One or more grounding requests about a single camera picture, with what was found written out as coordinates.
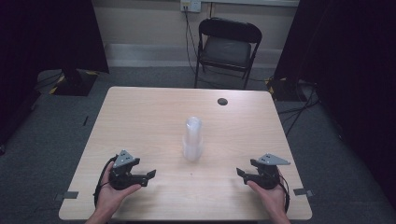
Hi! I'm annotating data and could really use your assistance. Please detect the white wall cable duct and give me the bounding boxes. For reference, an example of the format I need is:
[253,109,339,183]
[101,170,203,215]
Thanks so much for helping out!
[200,0,301,8]

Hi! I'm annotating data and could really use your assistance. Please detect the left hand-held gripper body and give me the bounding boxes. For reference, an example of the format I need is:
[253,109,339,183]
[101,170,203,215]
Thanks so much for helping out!
[108,149,142,191]

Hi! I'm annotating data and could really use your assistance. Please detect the grey tape strip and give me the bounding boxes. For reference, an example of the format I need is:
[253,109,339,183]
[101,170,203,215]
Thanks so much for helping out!
[53,190,79,202]
[292,188,315,198]

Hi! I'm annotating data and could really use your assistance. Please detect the dark curtain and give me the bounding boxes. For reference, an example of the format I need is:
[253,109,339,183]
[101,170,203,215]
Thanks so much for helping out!
[0,0,110,147]
[273,0,396,213]

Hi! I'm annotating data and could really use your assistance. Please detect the person's left hand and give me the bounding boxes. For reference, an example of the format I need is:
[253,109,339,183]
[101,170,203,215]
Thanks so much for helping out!
[96,162,143,217]

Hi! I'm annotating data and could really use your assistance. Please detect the person's right hand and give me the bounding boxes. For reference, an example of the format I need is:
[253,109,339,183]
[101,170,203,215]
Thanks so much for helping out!
[247,180,289,217]

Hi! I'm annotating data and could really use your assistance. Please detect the stack of clear plastic cups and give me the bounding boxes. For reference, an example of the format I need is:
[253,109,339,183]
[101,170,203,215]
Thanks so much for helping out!
[182,116,204,162]

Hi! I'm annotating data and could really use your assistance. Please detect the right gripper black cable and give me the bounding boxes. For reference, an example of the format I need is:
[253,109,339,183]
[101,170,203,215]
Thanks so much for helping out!
[277,173,291,215]

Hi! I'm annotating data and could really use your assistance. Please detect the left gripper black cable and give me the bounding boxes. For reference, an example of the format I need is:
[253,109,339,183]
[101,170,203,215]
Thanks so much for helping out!
[92,155,119,208]

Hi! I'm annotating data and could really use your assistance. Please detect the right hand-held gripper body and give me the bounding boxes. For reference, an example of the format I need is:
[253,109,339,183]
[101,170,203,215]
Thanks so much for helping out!
[247,152,291,190]

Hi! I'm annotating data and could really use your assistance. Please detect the black stand base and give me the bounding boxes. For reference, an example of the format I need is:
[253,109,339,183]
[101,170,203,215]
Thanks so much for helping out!
[266,76,316,103]
[49,68,100,97]

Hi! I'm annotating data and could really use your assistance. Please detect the black floor cables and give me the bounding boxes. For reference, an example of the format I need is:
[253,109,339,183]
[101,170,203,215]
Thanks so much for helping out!
[276,83,322,138]

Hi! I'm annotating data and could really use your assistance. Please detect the white wall socket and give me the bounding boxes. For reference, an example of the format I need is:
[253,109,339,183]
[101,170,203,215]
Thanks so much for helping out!
[179,0,203,14]

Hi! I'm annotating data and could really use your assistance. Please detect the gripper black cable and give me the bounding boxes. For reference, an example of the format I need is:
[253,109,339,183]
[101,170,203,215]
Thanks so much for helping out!
[92,155,119,208]
[277,173,291,215]

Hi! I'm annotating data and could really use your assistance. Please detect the black folding chair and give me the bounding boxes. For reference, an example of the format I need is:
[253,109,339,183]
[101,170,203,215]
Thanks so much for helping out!
[193,17,263,91]

